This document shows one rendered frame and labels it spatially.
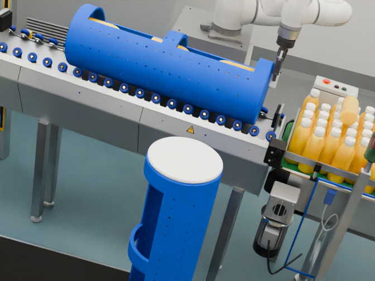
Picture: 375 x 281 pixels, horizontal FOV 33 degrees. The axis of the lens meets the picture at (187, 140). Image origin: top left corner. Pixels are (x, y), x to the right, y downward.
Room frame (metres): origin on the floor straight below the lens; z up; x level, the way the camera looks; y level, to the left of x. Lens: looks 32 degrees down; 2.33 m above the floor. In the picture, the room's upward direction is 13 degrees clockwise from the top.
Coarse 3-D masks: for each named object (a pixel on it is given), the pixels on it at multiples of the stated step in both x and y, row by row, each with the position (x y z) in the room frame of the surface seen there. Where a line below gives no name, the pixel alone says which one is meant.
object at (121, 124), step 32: (0, 64) 2.52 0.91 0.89; (0, 96) 2.56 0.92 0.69; (32, 96) 2.50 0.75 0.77; (64, 96) 2.45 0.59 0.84; (96, 96) 2.44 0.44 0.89; (96, 128) 2.47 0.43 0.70; (128, 128) 2.41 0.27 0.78; (160, 128) 2.37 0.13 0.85; (192, 128) 2.36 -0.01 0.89; (224, 160) 2.33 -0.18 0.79; (256, 160) 2.29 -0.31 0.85; (256, 192) 2.35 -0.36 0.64
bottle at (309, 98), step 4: (308, 96) 2.56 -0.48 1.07; (312, 96) 2.54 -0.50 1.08; (316, 96) 2.55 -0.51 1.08; (304, 100) 2.56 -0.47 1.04; (308, 100) 2.54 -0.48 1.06; (312, 100) 2.54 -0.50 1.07; (316, 100) 2.54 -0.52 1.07; (304, 104) 2.55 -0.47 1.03; (316, 104) 2.54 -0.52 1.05; (304, 108) 2.54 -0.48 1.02; (316, 108) 2.54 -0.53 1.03; (300, 112) 2.56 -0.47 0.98
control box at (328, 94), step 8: (320, 80) 2.69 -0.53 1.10; (312, 88) 2.64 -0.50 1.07; (320, 88) 2.64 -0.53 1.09; (328, 88) 2.63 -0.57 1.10; (336, 88) 2.64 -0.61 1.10; (352, 88) 2.69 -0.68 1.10; (320, 96) 2.63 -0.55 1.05; (328, 96) 2.63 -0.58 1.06; (336, 96) 2.62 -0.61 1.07; (344, 96) 2.62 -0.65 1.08; (320, 104) 2.63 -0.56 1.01
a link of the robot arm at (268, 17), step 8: (264, 0) 3.00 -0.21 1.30; (272, 0) 2.99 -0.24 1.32; (280, 0) 3.00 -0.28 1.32; (264, 8) 3.00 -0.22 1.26; (272, 8) 3.00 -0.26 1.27; (280, 8) 3.01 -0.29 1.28; (256, 16) 2.99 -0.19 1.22; (264, 16) 3.00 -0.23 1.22; (272, 16) 3.01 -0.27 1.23; (280, 16) 3.03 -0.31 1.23; (256, 24) 3.02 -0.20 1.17; (264, 24) 3.02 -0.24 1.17; (272, 24) 3.03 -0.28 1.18
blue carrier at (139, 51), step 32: (96, 32) 2.46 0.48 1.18; (128, 32) 2.47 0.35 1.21; (96, 64) 2.43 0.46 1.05; (128, 64) 2.40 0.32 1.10; (160, 64) 2.38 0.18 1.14; (192, 64) 2.38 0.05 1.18; (224, 64) 2.39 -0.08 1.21; (192, 96) 2.35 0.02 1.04; (224, 96) 2.32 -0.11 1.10; (256, 96) 2.31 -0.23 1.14
